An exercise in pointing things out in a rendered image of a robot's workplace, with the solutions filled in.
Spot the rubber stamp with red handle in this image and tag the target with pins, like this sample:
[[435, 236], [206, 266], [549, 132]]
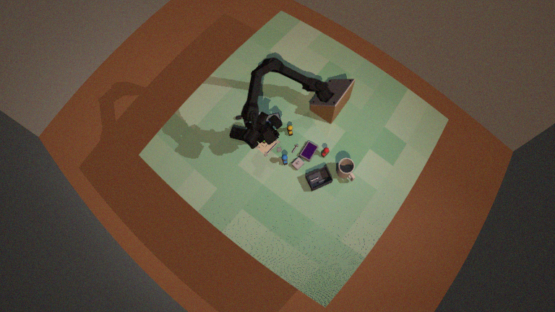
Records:
[[326, 151]]

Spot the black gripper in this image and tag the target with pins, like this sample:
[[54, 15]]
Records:
[[275, 121]]

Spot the peach paper card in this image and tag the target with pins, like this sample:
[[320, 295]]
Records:
[[266, 148]]

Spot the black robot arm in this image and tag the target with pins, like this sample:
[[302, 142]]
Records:
[[250, 111]]

